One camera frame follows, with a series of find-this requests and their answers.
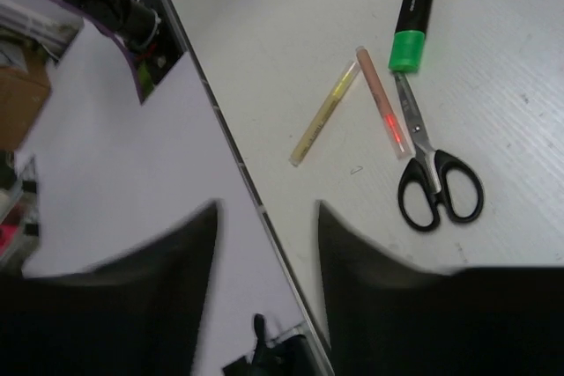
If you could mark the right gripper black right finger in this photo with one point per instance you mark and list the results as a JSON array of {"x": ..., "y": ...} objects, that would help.
[{"x": 386, "y": 316}]

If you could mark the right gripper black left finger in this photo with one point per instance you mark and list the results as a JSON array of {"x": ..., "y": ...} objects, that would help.
[{"x": 138, "y": 314}]

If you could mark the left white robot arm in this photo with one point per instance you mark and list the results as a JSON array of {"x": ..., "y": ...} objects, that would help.
[{"x": 134, "y": 22}]

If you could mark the slim orange pen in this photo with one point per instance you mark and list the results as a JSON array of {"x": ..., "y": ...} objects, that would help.
[{"x": 390, "y": 121}]

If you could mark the brown cardboard box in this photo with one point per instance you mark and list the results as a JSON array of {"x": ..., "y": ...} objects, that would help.
[{"x": 23, "y": 95}]

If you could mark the slim yellow pen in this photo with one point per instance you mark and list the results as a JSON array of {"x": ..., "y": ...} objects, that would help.
[{"x": 324, "y": 113}]

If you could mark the green cap black highlighter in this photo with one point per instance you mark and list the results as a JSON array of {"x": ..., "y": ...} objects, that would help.
[{"x": 410, "y": 35}]

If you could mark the black handled scissors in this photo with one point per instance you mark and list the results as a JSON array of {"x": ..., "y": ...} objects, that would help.
[{"x": 429, "y": 168}]

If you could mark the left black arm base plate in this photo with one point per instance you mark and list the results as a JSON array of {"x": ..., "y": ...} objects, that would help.
[{"x": 166, "y": 48}]

